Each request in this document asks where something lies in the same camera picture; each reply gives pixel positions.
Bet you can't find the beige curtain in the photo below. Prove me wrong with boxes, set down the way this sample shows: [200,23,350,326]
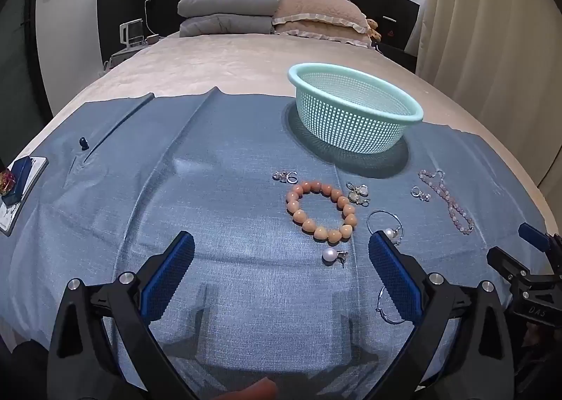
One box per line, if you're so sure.
[406,0,562,225]

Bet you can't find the black headboard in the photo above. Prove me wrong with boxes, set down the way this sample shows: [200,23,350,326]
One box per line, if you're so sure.
[97,0,421,60]

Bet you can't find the dark glass door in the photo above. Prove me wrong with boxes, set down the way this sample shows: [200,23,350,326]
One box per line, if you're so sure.
[0,0,49,164]

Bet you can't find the mint green plastic basket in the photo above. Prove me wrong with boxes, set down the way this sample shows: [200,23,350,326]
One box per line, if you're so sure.
[288,63,424,154]

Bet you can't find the pink frilled pillow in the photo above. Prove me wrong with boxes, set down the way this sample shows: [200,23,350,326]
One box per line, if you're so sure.
[272,25,372,48]
[272,0,370,34]

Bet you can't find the pink bead bracelet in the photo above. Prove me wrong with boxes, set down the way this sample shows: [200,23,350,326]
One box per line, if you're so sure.
[418,168,475,235]

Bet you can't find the silver hoop with pearl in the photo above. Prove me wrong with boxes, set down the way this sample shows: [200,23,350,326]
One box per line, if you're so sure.
[366,210,404,247]

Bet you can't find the dark blue small box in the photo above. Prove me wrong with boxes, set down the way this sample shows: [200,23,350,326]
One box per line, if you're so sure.
[2,157,33,203]

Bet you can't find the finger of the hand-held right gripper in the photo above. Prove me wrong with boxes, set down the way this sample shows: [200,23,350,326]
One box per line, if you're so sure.
[518,222,562,260]
[486,246,534,284]

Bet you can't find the person's left hand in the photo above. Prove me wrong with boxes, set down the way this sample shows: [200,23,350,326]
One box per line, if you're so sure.
[217,378,278,400]

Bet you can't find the pearl earring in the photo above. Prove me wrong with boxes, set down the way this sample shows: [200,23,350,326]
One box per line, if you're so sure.
[322,248,349,268]

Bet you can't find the folded grey quilt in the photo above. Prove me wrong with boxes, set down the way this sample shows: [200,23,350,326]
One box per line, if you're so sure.
[177,0,280,38]

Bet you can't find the plain silver hoop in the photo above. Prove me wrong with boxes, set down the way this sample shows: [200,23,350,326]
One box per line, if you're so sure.
[376,286,407,324]

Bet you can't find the orange bead bracelet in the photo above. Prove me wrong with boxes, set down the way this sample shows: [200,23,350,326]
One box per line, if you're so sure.
[285,181,358,245]

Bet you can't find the white flat card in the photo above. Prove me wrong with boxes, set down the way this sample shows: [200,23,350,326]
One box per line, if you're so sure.
[0,156,48,236]

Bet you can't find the silver drop earrings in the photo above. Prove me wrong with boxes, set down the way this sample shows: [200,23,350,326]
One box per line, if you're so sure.
[346,182,371,206]

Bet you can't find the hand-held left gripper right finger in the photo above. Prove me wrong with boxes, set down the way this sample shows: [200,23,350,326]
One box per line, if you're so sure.
[368,231,515,400]

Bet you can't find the black nightstand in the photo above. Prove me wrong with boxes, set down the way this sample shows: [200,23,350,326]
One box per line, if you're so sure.
[378,42,418,71]

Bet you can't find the blue cloth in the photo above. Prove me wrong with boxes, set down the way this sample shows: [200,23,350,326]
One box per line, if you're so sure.
[0,86,547,387]

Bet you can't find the white electric kettle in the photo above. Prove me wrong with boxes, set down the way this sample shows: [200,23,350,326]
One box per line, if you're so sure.
[119,19,145,48]

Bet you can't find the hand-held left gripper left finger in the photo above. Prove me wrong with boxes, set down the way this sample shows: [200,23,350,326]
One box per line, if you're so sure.
[47,231,196,400]

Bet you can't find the white nightstand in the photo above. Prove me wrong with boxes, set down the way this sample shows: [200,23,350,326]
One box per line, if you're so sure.
[103,42,145,71]

